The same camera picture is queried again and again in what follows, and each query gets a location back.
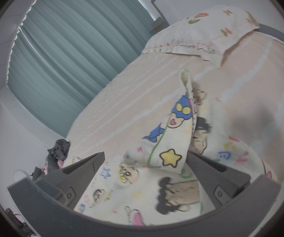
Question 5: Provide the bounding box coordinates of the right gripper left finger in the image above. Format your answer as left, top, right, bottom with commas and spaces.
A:
35, 152, 106, 207

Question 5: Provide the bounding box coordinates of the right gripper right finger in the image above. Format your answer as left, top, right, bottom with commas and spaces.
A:
186, 151, 252, 211

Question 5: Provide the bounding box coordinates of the white printed pyjama top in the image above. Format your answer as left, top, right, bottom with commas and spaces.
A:
73, 69, 280, 226

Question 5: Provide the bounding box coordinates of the pile of clothes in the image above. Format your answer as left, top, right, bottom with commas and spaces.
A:
32, 138, 71, 181

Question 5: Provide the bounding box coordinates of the blue-green curtain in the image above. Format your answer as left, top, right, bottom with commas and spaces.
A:
7, 31, 118, 139
21, 0, 157, 81

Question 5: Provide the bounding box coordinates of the bed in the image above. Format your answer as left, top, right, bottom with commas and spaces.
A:
63, 0, 284, 183

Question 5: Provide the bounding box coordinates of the white printed pillow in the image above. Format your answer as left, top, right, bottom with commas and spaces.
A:
142, 5, 260, 68

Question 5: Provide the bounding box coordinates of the grey bedside table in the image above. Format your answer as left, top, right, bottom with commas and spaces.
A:
152, 17, 165, 33

